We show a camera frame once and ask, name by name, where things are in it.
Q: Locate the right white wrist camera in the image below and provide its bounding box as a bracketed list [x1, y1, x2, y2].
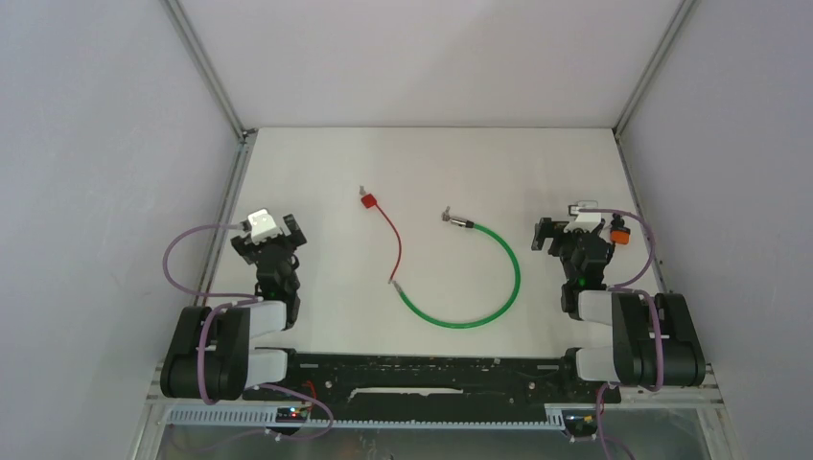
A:
[564, 200, 604, 233]

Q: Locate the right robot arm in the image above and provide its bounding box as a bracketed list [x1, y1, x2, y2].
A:
[531, 213, 707, 401]

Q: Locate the red cable lock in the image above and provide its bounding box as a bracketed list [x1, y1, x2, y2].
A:
[357, 185, 404, 285]

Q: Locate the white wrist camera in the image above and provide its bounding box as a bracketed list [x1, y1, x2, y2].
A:
[245, 208, 283, 244]
[564, 200, 604, 233]

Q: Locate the aluminium front frame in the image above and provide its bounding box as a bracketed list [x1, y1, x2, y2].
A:
[128, 365, 743, 459]

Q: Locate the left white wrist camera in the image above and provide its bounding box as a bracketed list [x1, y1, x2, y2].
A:
[245, 208, 283, 244]

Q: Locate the left aluminium corner post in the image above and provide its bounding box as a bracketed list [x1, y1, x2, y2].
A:
[160, 0, 246, 141]

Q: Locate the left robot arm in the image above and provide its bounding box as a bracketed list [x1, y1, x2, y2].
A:
[159, 209, 307, 404]

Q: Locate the aluminium corner post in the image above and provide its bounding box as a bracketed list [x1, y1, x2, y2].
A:
[160, 0, 246, 141]
[613, 0, 698, 141]

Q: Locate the orange padlock with keys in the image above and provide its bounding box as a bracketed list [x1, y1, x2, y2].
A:
[610, 214, 631, 245]

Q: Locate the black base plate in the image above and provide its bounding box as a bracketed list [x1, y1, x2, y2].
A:
[279, 352, 600, 424]

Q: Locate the grey cable duct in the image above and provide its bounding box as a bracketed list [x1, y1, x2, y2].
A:
[166, 407, 567, 431]

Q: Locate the green cable lock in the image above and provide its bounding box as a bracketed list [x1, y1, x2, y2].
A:
[389, 209, 523, 331]

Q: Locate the right aluminium corner post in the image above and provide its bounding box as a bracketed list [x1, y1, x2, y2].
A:
[613, 0, 698, 141]

